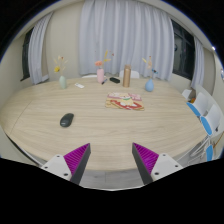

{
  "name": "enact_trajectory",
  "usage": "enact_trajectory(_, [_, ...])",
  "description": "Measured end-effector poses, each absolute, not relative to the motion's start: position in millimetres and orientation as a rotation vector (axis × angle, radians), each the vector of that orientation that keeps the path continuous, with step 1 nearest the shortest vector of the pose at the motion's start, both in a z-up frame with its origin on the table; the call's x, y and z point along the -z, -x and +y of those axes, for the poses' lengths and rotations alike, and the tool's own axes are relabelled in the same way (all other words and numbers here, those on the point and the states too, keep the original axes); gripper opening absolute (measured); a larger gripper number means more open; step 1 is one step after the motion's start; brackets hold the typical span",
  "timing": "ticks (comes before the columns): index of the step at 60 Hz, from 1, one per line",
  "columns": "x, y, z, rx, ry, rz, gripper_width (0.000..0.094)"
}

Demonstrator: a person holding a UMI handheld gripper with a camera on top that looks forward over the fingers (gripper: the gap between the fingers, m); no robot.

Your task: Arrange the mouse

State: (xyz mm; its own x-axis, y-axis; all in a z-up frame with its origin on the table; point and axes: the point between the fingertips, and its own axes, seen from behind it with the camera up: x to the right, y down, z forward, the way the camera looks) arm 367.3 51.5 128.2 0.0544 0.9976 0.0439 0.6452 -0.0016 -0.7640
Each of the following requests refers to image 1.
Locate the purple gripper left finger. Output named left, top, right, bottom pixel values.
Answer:
left=40, top=142, right=92, bottom=186

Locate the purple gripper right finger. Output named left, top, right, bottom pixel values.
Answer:
left=131, top=142, right=184, bottom=185

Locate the black computer mouse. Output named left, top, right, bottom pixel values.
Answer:
left=60, top=113, right=74, bottom=127

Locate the white remote control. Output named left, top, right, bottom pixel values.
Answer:
left=74, top=83, right=84, bottom=89

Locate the blue vase with flowers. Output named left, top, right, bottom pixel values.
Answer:
left=143, top=57, right=158, bottom=92

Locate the white blue chair near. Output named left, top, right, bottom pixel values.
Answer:
left=188, top=103, right=222, bottom=157

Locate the white blue chair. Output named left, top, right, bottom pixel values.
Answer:
left=187, top=92, right=211, bottom=117
left=188, top=103, right=222, bottom=157

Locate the white chair far right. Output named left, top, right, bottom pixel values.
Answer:
left=182, top=89, right=191, bottom=99

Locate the white blue chair far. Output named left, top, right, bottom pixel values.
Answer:
left=187, top=92, right=211, bottom=117

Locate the white chair behind table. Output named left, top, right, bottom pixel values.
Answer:
left=119, top=70, right=140, bottom=78

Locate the black case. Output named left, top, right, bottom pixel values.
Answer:
left=110, top=77, right=120, bottom=83

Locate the pink vase with flowers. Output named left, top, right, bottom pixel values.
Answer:
left=94, top=50, right=111, bottom=83

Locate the copper metal bottle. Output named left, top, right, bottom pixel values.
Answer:
left=123, top=65, right=131, bottom=87

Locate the green vase with flowers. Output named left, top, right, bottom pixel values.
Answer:
left=54, top=56, right=67, bottom=89

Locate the white right curtain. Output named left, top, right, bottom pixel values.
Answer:
left=191, top=38, right=204, bottom=89

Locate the white curtain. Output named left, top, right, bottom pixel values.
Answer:
left=79, top=0, right=174, bottom=80
left=191, top=38, right=204, bottom=89
left=28, top=13, right=52, bottom=85

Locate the white left curtain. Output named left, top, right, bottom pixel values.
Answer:
left=28, top=13, right=52, bottom=85

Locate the white centre curtain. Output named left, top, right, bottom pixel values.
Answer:
left=79, top=0, right=174, bottom=80

